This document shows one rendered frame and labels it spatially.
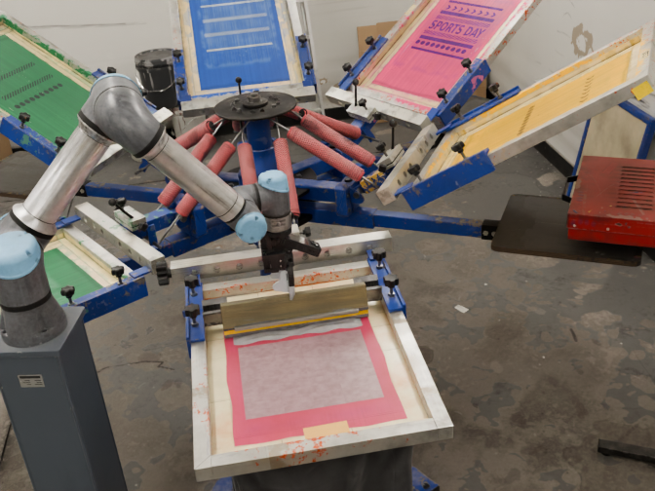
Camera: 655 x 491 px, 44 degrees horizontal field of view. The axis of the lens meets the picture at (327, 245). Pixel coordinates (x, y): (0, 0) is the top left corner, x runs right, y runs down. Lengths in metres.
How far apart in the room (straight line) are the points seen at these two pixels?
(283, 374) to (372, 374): 0.23
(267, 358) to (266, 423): 0.26
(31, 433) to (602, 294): 2.92
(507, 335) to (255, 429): 2.12
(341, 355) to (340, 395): 0.16
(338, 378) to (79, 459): 0.67
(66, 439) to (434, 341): 2.13
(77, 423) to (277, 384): 0.49
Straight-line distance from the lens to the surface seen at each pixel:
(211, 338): 2.32
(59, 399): 2.07
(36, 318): 1.98
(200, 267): 2.51
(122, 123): 1.84
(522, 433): 3.40
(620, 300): 4.23
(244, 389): 2.11
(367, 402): 2.03
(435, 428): 1.90
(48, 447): 2.18
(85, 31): 6.31
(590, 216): 2.55
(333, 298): 2.27
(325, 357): 2.18
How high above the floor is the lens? 2.25
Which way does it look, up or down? 29 degrees down
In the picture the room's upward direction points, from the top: 5 degrees counter-clockwise
